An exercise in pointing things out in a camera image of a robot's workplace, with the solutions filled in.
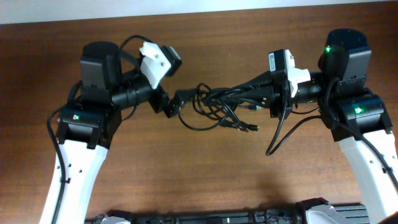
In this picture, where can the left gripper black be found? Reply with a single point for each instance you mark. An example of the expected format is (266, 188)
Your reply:
(161, 98)

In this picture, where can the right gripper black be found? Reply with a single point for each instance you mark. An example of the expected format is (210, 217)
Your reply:
(273, 98)

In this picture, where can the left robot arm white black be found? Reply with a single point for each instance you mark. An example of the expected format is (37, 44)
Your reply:
(111, 81)

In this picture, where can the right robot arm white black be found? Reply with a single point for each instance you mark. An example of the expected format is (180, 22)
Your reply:
(357, 118)

